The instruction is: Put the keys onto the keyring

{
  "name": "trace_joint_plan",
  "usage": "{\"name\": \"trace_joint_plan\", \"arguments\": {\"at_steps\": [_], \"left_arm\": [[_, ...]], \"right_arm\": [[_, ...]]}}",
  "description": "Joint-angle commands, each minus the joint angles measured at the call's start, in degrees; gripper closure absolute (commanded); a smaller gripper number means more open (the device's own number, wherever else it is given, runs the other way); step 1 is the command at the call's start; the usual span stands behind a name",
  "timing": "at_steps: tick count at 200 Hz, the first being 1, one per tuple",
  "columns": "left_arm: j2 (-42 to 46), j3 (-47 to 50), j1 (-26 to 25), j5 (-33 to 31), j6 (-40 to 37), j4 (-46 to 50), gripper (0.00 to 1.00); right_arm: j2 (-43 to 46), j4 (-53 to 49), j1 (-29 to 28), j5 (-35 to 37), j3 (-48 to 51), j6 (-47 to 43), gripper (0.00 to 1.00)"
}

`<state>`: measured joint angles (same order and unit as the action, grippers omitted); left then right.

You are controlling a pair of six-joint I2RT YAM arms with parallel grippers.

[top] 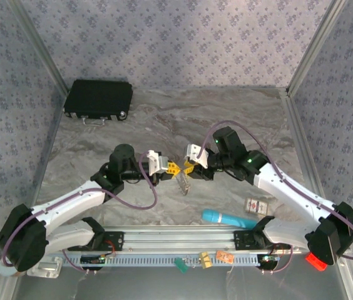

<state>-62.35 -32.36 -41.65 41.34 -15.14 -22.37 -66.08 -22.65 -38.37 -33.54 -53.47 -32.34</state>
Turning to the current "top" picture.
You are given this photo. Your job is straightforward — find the small red and white box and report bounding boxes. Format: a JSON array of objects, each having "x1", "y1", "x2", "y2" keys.
[{"x1": 244, "y1": 197, "x2": 270, "y2": 216}]

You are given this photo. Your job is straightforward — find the light blue flashlight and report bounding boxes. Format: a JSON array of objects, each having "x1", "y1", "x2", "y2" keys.
[{"x1": 202, "y1": 207, "x2": 258, "y2": 229}]

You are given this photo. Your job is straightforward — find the yellow tag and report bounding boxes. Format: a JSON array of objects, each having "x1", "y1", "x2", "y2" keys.
[{"x1": 198, "y1": 251, "x2": 212, "y2": 269}]

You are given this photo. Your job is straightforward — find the green tag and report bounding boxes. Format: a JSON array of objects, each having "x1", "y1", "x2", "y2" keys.
[{"x1": 173, "y1": 256, "x2": 190, "y2": 275}]

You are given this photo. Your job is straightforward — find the orange tag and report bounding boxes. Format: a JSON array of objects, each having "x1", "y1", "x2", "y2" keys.
[{"x1": 215, "y1": 249, "x2": 236, "y2": 265}]

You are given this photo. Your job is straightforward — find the red plastic block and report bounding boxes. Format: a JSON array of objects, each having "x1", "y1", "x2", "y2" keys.
[{"x1": 305, "y1": 253, "x2": 328, "y2": 272}]

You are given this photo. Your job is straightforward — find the light blue round disc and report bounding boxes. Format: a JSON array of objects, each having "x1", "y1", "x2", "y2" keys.
[{"x1": 0, "y1": 261, "x2": 24, "y2": 278}]

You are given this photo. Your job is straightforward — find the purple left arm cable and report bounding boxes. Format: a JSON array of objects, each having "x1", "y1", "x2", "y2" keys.
[{"x1": 2, "y1": 151, "x2": 159, "y2": 267}]

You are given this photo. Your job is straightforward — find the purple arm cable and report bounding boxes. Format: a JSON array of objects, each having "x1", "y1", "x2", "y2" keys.
[
  {"x1": 2, "y1": 151, "x2": 159, "y2": 267},
  {"x1": 197, "y1": 121, "x2": 353, "y2": 261}
]

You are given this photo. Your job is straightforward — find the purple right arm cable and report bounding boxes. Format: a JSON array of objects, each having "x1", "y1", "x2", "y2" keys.
[{"x1": 197, "y1": 121, "x2": 353, "y2": 261}]

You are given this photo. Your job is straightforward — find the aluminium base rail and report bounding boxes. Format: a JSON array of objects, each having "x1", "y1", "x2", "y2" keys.
[{"x1": 104, "y1": 225, "x2": 309, "y2": 253}]

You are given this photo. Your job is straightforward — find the aluminium frame side rail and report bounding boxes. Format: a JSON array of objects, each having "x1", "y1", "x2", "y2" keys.
[
  {"x1": 279, "y1": 89, "x2": 353, "y2": 300},
  {"x1": 1, "y1": 92, "x2": 69, "y2": 300}
]

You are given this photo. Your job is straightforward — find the black case with metal handle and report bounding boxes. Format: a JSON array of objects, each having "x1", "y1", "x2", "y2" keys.
[{"x1": 63, "y1": 79, "x2": 134, "y2": 126}]

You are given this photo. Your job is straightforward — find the slotted grey cable duct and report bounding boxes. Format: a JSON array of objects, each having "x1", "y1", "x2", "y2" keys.
[{"x1": 62, "y1": 251, "x2": 277, "y2": 268}]

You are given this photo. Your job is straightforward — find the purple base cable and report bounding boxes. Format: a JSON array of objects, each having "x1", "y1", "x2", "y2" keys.
[
  {"x1": 63, "y1": 249, "x2": 116, "y2": 275},
  {"x1": 261, "y1": 243, "x2": 295, "y2": 275}
]

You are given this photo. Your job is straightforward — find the silver metal bracket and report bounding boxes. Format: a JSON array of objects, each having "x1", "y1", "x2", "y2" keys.
[{"x1": 26, "y1": 256, "x2": 63, "y2": 279}]

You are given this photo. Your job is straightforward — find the aluminium frame post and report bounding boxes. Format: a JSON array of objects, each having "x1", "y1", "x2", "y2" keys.
[
  {"x1": 285, "y1": 0, "x2": 348, "y2": 94},
  {"x1": 7, "y1": 0, "x2": 71, "y2": 94}
]

